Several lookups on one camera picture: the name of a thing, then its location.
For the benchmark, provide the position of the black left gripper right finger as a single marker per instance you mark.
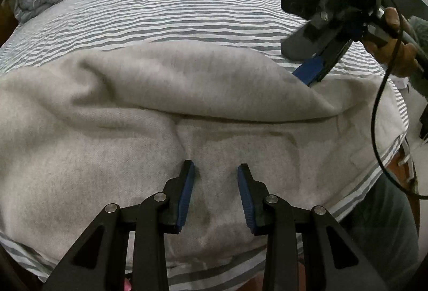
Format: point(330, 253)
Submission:
point(306, 249)

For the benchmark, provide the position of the grey white striped bed sheet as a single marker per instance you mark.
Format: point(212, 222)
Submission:
point(108, 25)

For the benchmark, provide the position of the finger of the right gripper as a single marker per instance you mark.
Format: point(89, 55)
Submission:
point(330, 43)
point(309, 71)

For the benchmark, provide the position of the person's right hand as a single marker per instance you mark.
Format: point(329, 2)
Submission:
point(405, 63)

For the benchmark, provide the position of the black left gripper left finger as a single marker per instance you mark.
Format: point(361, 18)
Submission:
point(96, 261)

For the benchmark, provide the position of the dark green right sleeve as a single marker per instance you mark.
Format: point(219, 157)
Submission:
point(418, 80)

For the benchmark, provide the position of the light grey fleece pants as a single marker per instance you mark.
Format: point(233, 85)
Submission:
point(101, 127)

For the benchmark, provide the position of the person's teal trouser leg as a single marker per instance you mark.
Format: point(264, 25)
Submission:
point(383, 227)

